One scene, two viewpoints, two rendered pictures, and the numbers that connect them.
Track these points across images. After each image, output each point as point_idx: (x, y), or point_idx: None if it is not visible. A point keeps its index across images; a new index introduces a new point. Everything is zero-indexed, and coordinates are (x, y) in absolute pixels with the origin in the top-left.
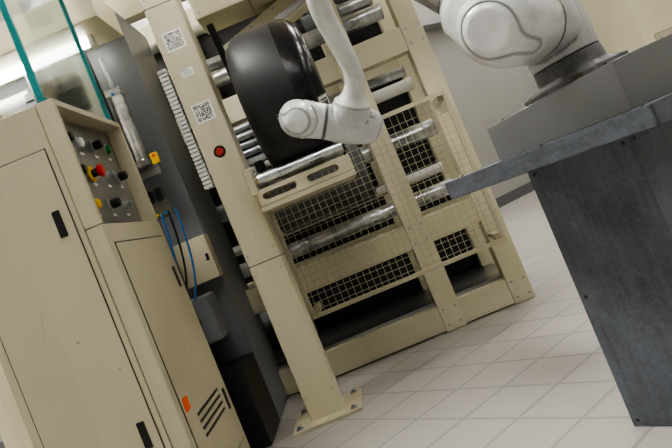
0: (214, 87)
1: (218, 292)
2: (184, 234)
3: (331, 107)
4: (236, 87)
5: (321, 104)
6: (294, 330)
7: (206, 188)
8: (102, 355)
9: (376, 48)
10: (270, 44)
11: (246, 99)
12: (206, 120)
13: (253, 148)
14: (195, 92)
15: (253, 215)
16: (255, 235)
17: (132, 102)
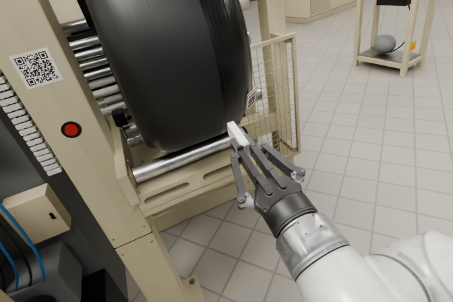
0: (52, 18)
1: (66, 231)
2: (21, 231)
3: (432, 294)
4: (115, 63)
5: (420, 294)
6: (160, 284)
7: (51, 174)
8: None
9: None
10: None
11: (136, 92)
12: (44, 83)
13: (99, 71)
14: (17, 32)
15: (121, 200)
16: (123, 219)
17: None
